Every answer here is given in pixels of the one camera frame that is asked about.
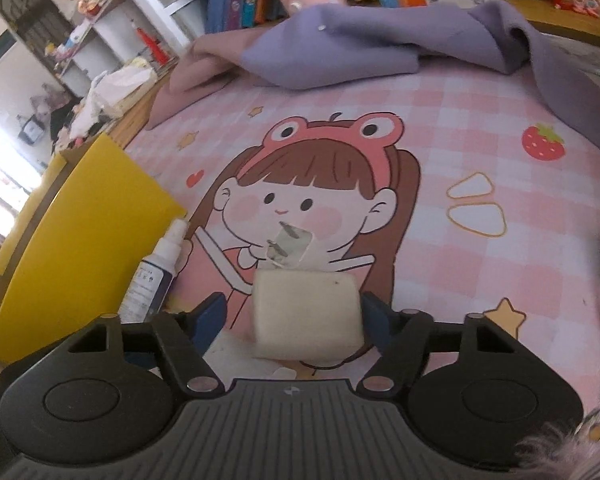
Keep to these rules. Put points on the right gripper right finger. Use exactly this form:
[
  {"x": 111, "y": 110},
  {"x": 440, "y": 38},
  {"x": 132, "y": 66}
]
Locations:
[{"x": 401, "y": 340}]

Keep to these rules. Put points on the yellow cardboard box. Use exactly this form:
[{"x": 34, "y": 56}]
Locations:
[{"x": 76, "y": 244}]

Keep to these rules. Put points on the white bookshelf frame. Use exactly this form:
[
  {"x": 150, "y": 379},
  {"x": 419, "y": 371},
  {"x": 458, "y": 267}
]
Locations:
[{"x": 106, "y": 34}]

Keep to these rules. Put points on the white sponge block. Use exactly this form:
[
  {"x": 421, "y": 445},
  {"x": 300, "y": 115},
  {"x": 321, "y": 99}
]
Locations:
[{"x": 309, "y": 316}]

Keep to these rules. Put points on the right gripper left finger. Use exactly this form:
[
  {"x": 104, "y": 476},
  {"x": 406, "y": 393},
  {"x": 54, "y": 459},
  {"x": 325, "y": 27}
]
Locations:
[{"x": 182, "y": 340}]

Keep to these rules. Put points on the white spray bottle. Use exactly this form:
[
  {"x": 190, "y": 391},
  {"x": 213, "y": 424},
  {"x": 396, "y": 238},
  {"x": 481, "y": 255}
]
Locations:
[{"x": 153, "y": 276}]

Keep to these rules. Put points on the purple pink cloth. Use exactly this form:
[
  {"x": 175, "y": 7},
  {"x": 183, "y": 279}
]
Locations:
[{"x": 332, "y": 44}]

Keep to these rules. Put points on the small white plug charger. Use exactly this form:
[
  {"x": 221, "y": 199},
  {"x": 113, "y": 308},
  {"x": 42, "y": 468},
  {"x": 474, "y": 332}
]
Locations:
[{"x": 288, "y": 248}]

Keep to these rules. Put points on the white tissue pack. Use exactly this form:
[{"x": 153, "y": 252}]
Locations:
[{"x": 114, "y": 94}]

